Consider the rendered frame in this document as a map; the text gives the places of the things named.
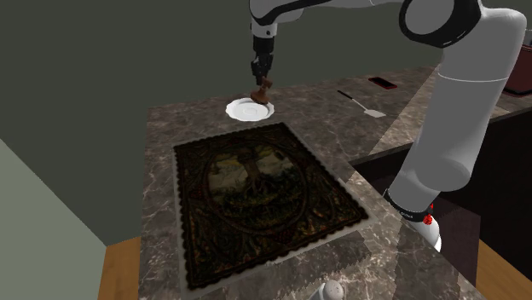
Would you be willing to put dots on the dark red box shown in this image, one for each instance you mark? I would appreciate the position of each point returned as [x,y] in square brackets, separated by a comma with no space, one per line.
[521,74]

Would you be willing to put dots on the dark ornate tree picture mat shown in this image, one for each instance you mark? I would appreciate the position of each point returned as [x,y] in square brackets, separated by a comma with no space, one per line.
[257,195]

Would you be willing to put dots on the small brown figure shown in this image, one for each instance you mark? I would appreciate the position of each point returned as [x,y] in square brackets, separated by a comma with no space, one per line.
[260,96]

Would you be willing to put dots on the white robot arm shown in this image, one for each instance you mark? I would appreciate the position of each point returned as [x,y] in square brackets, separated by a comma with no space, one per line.
[457,124]

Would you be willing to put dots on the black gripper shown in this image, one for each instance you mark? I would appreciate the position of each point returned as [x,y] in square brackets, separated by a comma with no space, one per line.
[263,49]

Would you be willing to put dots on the white scalloped plate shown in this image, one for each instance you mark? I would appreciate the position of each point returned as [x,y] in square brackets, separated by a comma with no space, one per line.
[245,112]

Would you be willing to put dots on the red and black phone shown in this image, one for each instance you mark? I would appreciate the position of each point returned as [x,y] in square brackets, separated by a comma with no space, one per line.
[382,82]

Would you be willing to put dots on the grey round-topped shaker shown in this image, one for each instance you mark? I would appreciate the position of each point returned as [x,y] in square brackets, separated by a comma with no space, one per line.
[330,291]

